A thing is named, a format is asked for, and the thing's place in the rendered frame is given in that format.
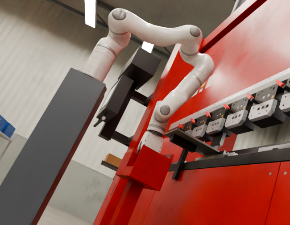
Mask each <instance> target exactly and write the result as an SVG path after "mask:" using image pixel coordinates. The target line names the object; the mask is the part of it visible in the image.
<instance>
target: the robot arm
mask: <svg viewBox="0 0 290 225"><path fill-rule="evenodd" d="M108 27H109V33H108V36H107V37H104V38H102V39H100V40H99V41H98V43H97V44H96V46H95V48H94V50H93V52H92V53H91V55H90V57H89V58H88V60H87V62H86V63H85V65H84V67H83V69H81V70H80V69H77V70H78V71H80V72H82V73H84V74H86V75H88V76H90V77H92V78H94V79H96V80H98V81H101V82H103V81H104V80H105V78H106V76H107V74H108V72H109V70H110V69H111V67H112V65H113V63H114V61H115V59H116V57H117V55H118V53H119V52H120V51H121V50H123V49H124V48H125V47H126V46H127V45H128V43H129V40H130V37H131V33H132V34H134V35H136V36H137V37H139V38H140V39H141V40H142V41H144V42H146V43H149V44H152V45H156V46H162V47H166V46H170V45H173V44H181V45H180V48H179V53H180V55H181V57H182V59H183V60H184V61H185V62H186V63H188V64H190V65H192V66H194V69H193V70H192V71H191V72H190V73H189V74H188V75H187V76H186V77H185V78H184V79H183V80H182V82H181V83H180V84H179V85H178V86H177V87H176V88H175V89H174V90H172V91H171V92H170V93H169V94H168V95H167V96H166V97H165V99H164V100H163V101H158V102H157V103H156V106H155V108H154V111H153V114H152V117H151V120H150V122H149V126H148V128H147V132H145V133H144V135H143V137H142V139H141V141H140V143H139V146H138V148H137V153H138V154H139V153H140V150H141V148H142V146H143V145H145V146H147V147H149V148H151V149H153V150H154V151H156V152H158V153H160V152H161V149H162V143H163V137H162V136H164V134H165V130H166V127H167V124H168V121H169V119H170V117H171V116H172V115H173V114H174V113H175V112H176V111H177V110H178V109H179V108H180V107H181V106H182V105H183V104H184V103H186V102H187V101H188V100H189V99H190V98H191V97H192V96H193V95H194V94H195V93H196V92H197V90H198V89H199V88H200V87H201V86H202V85H203V84H204V83H205V82H206V80H207V79H208V78H209V77H210V76H211V75H212V73H213V71H214V69H215V65H214V62H213V60H212V58H211V57H210V56H209V55H208V54H201V53H199V51H198V49H199V47H200V44H201V42H202V38H203V35H202V32H201V30H200V29H199V28H198V27H196V26H194V25H183V26H180V27H176V28H164V27H160V26H156V25H152V24H149V23H147V22H145V21H144V20H142V19H141V18H139V17H138V16H136V15H135V14H133V13H132V12H130V11H128V10H126V9H122V8H117V9H114V10H112V11H111V12H110V14H109V16H108Z"/></svg>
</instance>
